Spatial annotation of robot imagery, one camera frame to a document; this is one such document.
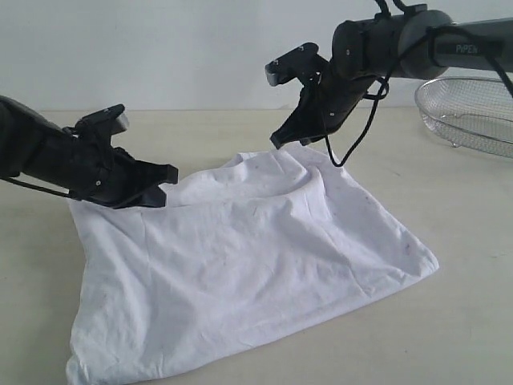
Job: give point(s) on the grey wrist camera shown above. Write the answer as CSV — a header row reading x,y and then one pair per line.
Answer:
x,y
102,124
302,63

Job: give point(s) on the metal wire mesh basket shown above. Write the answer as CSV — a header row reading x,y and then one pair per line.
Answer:
x,y
469,112

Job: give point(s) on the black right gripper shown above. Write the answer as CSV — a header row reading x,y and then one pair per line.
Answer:
x,y
316,115

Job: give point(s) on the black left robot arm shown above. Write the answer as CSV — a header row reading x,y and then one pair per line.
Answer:
x,y
78,162

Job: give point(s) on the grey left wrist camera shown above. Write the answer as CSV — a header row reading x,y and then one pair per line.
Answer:
x,y
102,124

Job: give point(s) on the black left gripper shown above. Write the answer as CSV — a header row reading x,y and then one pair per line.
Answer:
x,y
129,183

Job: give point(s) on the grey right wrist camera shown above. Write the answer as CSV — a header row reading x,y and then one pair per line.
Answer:
x,y
302,63

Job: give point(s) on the white t-shirt red logo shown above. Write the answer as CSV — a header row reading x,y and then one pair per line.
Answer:
x,y
263,247

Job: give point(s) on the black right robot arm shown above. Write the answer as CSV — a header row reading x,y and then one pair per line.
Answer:
x,y
419,43

